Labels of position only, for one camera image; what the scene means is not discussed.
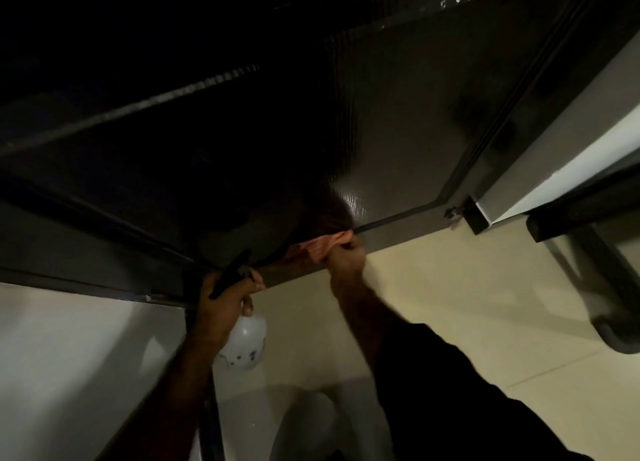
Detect person's left forearm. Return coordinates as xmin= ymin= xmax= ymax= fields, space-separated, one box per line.
xmin=95 ymin=325 xmax=236 ymax=461

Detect person's right hand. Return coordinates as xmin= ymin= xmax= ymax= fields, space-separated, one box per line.
xmin=327 ymin=235 xmax=369 ymax=296

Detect grey trousers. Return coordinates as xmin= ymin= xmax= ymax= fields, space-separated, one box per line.
xmin=269 ymin=385 xmax=351 ymax=461

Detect person's left hand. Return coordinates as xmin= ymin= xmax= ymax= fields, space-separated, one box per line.
xmin=196 ymin=267 xmax=267 ymax=349

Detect black right sleeve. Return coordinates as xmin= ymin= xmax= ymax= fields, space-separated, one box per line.
xmin=372 ymin=323 xmax=596 ymax=461

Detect white spray bottle black trigger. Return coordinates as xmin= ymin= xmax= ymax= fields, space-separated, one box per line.
xmin=209 ymin=248 xmax=269 ymax=372

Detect dark plastic stool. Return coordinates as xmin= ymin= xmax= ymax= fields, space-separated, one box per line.
xmin=525 ymin=175 xmax=640 ymax=356

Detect orange checked cloth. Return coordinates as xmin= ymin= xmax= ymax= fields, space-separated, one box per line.
xmin=287 ymin=229 xmax=356 ymax=266

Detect black wooden door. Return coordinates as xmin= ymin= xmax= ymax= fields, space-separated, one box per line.
xmin=0 ymin=0 xmax=640 ymax=306

